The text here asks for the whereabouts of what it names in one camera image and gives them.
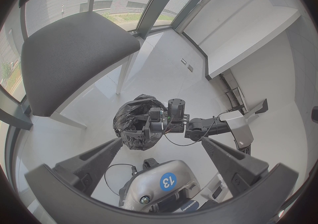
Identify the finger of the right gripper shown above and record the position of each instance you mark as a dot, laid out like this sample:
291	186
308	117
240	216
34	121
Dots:
144	118
136	134

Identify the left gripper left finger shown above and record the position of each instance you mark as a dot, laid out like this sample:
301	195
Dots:
92	165

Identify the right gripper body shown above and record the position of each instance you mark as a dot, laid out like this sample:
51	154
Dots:
171	128

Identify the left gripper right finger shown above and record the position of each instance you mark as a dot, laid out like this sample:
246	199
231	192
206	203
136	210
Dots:
233	165

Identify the black plastic bag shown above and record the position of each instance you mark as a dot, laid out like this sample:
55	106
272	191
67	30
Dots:
126	116

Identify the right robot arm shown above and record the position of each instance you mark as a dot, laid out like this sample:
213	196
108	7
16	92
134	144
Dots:
238	128

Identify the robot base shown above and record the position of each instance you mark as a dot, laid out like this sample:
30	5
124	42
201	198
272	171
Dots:
154	183

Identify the grey cushioned white chair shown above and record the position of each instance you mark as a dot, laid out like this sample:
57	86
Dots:
74	56

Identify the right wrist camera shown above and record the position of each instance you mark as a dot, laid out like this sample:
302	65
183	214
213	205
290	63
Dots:
155	115

